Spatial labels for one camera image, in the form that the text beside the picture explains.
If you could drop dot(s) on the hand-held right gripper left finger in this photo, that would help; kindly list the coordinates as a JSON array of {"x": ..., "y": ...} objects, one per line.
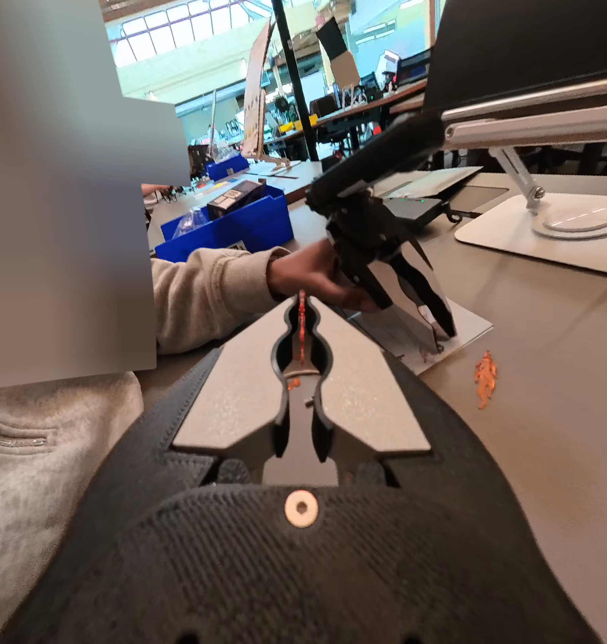
[{"x": 233, "y": 397}]

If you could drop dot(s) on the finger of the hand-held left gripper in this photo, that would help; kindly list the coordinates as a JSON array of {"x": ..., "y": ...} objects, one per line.
[
  {"x": 434, "y": 297},
  {"x": 404, "y": 312}
]

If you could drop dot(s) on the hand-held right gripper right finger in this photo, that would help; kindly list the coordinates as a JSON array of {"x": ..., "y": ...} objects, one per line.
[{"x": 371, "y": 397}]

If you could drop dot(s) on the transparent orange lego flame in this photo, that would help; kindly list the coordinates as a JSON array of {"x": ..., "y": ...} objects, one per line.
[
  {"x": 302, "y": 327},
  {"x": 485, "y": 380}
]

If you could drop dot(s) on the person's left forearm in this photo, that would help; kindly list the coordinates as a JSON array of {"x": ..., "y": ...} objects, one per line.
[{"x": 208, "y": 297}]

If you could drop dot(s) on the lego instruction booklet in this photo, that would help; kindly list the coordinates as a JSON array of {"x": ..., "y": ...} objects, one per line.
[{"x": 459, "y": 332}]

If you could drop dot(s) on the person's left hand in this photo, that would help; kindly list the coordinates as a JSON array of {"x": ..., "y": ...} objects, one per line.
[{"x": 308, "y": 274}]

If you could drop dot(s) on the background wooden desk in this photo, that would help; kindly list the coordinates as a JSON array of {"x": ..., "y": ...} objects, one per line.
[{"x": 374, "y": 110}]

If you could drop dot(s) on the black flat device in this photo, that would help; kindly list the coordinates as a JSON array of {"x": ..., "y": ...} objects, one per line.
[{"x": 424, "y": 211}]

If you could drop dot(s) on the black pole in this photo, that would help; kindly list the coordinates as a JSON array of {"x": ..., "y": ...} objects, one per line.
[{"x": 293, "y": 75}]

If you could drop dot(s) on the dark cardboard box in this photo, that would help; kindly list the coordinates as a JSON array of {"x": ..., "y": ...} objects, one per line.
[{"x": 235, "y": 199}]

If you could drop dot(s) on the blue plastic bin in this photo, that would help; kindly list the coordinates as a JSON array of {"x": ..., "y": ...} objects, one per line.
[
  {"x": 243, "y": 231},
  {"x": 228, "y": 168}
]

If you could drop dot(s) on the silver laptop stand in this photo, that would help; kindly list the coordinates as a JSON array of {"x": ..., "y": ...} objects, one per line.
[{"x": 545, "y": 171}]

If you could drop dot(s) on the clear plastic bag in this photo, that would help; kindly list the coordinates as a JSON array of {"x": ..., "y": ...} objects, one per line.
[{"x": 190, "y": 224}]

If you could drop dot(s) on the black laptop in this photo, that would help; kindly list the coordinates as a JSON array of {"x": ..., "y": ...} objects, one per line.
[{"x": 525, "y": 50}]

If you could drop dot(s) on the grey zip hoodie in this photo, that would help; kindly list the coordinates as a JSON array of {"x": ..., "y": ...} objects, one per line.
[{"x": 47, "y": 478}]

